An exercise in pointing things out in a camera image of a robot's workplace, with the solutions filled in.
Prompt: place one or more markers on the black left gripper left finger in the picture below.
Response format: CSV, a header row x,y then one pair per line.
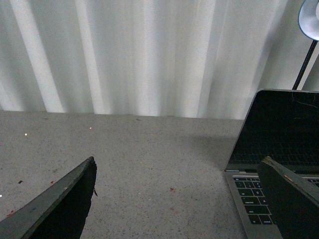
x,y
60,212

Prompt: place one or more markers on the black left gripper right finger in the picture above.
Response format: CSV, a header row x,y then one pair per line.
x,y
293,200

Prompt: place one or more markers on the grey laptop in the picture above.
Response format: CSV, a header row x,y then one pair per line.
x,y
282,125

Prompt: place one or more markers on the white curtain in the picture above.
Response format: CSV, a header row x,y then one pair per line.
x,y
186,58

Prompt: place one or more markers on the blue desk lamp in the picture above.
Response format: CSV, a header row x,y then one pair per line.
x,y
308,22

